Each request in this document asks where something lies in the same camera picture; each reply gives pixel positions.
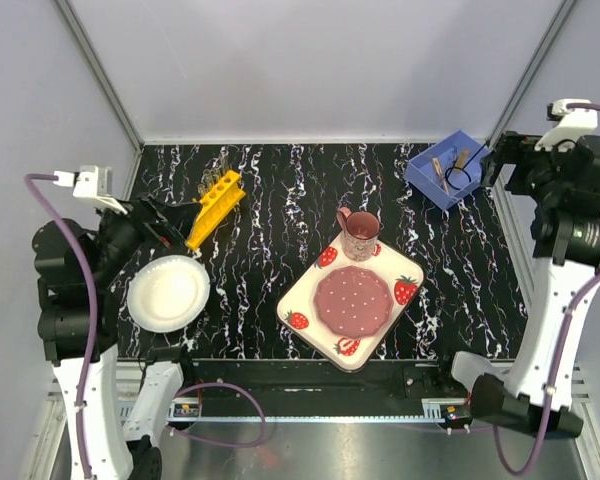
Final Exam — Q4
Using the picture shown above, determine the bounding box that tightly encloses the clear glass test tube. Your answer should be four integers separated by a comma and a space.
203, 168, 221, 190
219, 152, 230, 175
197, 183, 209, 199

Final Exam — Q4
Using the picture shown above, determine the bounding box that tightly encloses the wooden test tube clamp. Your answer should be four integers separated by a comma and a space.
432, 157, 450, 195

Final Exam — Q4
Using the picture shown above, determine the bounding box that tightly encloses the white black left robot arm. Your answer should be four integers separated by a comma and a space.
32, 195, 202, 479

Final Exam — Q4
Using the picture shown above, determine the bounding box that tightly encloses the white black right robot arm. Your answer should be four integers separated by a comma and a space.
433, 131, 600, 438

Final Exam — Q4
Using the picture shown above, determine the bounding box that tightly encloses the yellow test tube rack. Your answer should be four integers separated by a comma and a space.
186, 170, 246, 251

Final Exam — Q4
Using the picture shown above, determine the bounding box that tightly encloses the white round dish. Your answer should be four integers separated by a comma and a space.
126, 255, 210, 334

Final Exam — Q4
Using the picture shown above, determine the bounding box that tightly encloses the blue plastic box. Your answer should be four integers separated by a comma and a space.
404, 130, 489, 211

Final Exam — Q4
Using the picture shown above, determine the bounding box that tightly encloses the pink patterned mug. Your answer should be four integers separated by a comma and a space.
337, 207, 381, 262

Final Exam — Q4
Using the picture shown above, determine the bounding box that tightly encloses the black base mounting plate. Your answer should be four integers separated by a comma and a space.
185, 359, 468, 419

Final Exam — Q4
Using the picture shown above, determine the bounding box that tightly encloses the strawberry print white tray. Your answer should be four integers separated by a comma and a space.
276, 236, 425, 372

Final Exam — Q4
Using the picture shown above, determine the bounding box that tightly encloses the pink polka dot plate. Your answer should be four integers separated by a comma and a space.
313, 266, 393, 340

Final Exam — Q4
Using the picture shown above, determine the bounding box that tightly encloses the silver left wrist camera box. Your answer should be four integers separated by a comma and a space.
53, 165, 128, 215

